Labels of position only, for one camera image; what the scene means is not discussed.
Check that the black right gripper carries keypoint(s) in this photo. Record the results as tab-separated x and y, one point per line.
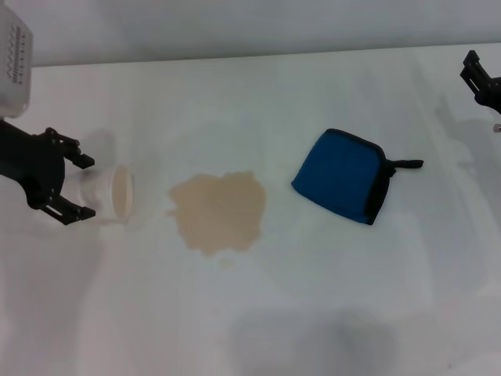
494	94

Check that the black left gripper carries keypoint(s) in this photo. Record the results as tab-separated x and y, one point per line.
35	168

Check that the white paper cup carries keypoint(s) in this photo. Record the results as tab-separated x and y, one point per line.
111	194

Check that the blue rag with black trim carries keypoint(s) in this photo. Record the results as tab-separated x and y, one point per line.
336	176

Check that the brown liquid stain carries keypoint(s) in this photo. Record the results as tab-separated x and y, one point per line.
221	211

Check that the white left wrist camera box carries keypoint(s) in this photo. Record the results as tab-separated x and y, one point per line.
13	58

